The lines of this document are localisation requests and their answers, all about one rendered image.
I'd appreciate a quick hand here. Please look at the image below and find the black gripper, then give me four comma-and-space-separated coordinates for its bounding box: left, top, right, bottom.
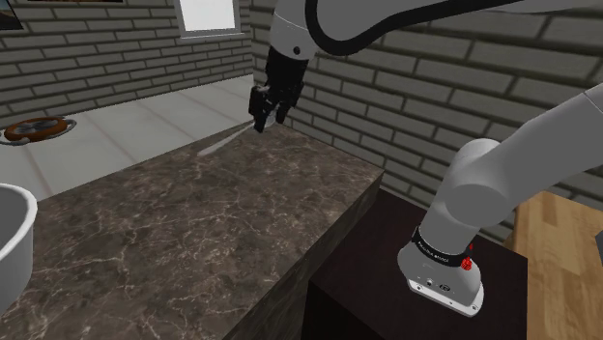
247, 45, 310, 134

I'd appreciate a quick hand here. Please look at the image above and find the dark robot stand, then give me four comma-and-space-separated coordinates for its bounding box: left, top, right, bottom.
301, 186, 530, 340

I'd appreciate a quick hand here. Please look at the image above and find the silver knife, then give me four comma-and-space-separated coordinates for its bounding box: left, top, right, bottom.
196, 118, 277, 157

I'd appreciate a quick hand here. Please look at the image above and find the white bowl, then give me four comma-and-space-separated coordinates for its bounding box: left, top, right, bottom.
0, 182, 40, 316

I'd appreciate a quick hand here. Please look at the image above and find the wooden table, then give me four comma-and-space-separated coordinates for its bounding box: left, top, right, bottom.
502, 189, 603, 340

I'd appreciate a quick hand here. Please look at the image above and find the wall picture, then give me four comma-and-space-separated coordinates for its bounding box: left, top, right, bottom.
0, 0, 25, 32

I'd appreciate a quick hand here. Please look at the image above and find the window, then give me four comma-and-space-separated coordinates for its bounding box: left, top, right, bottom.
173, 0, 243, 40

